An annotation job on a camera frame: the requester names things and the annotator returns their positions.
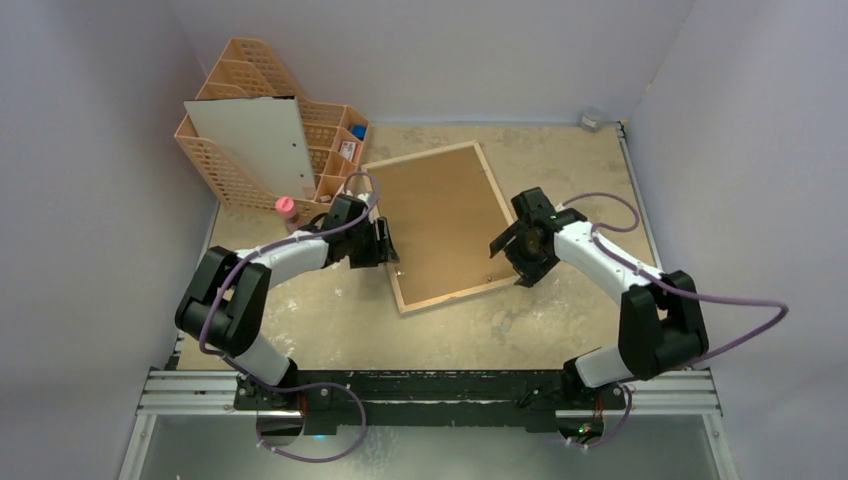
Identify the blue item in organizer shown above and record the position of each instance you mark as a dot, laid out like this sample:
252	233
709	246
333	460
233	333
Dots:
359	131

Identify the white board in organizer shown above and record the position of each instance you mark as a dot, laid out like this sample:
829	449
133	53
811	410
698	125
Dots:
263	135

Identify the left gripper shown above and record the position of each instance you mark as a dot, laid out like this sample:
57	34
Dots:
380	250

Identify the red white small box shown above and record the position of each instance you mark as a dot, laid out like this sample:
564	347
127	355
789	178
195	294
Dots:
348	149

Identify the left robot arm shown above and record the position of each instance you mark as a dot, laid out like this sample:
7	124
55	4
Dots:
224	303

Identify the orange plastic desk organizer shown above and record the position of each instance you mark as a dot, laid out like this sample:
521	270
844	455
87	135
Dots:
250	68

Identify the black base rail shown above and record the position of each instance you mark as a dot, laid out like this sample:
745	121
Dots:
532	400

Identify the white wooden picture frame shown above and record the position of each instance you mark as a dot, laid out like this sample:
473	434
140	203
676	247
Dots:
404	301

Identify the pink capped small bottle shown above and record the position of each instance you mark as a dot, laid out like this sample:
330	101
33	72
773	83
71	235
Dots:
288	210

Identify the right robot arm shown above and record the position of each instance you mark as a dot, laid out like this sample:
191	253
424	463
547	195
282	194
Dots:
661	324

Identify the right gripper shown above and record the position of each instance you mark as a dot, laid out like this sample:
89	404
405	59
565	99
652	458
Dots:
515	237

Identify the small clear jar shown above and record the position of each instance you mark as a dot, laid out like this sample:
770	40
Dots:
592	119

